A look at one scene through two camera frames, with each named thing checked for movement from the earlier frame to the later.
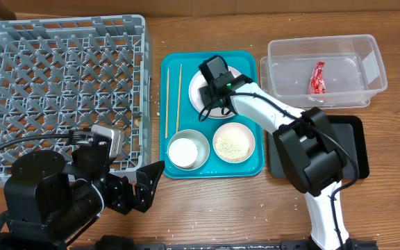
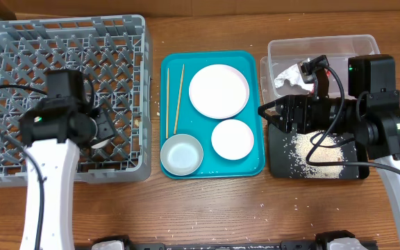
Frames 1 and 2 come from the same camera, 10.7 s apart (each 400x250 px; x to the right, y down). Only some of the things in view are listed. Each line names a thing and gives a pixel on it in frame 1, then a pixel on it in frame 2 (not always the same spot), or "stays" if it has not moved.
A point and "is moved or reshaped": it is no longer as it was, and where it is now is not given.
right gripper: x=206 y=92 -> x=288 y=113
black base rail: x=220 y=245 stays
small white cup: x=182 y=152 is moved or reshaped
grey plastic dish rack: x=48 y=76 stays
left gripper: x=123 y=202 -> x=107 y=130
